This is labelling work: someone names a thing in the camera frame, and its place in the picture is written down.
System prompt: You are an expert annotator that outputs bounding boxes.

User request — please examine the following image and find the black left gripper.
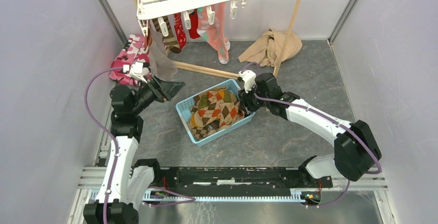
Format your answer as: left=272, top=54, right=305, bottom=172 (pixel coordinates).
left=131, top=73, right=185, bottom=115

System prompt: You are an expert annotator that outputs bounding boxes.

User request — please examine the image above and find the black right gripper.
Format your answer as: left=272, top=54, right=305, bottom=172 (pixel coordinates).
left=238, top=82, right=270, bottom=114

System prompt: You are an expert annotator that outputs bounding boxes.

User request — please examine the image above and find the argyle patterned sock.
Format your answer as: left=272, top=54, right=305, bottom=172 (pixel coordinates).
left=187, top=86, right=245, bottom=140

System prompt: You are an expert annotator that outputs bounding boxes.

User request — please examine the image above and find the white plastic clip hanger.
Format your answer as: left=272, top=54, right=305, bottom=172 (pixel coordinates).
left=136, top=0, right=247, bottom=37

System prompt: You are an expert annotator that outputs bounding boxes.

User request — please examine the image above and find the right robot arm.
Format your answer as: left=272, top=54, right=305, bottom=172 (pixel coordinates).
left=238, top=70, right=382, bottom=187

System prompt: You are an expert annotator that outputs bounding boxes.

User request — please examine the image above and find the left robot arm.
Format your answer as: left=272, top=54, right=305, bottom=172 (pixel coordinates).
left=83, top=76, right=185, bottom=223

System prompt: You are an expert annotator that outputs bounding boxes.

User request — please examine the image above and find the light blue plastic basket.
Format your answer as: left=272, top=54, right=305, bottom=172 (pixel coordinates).
left=175, top=79, right=255, bottom=147

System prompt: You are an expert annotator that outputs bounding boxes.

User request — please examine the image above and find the brown cream striped sock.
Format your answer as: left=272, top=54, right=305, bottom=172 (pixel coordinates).
left=152, top=16, right=181, bottom=54

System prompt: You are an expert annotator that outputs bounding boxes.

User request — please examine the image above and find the beige crumpled cloth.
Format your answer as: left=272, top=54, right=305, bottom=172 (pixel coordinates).
left=238, top=29, right=303, bottom=67

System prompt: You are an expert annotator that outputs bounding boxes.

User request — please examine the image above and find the pink camouflage cloth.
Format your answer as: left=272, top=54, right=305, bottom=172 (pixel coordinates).
left=108, top=34, right=151, bottom=86

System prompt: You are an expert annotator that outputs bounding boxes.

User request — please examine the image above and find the red snowflake sock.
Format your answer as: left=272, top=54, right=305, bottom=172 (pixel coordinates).
left=174, top=11, right=200, bottom=50

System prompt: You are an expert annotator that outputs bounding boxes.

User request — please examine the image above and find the pink sock with green print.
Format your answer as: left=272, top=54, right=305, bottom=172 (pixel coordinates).
left=196, top=2, right=230, bottom=64

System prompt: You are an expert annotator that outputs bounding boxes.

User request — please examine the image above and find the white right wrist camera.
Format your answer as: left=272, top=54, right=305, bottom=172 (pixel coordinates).
left=238, top=70, right=256, bottom=93

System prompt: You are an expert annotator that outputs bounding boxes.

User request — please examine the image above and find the wooden hanger stand frame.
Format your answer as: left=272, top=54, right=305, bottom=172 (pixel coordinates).
left=123, top=0, right=310, bottom=79

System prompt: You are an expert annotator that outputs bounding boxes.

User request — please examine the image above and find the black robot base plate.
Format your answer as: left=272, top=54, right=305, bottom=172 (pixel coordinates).
left=142, top=167, right=333, bottom=206

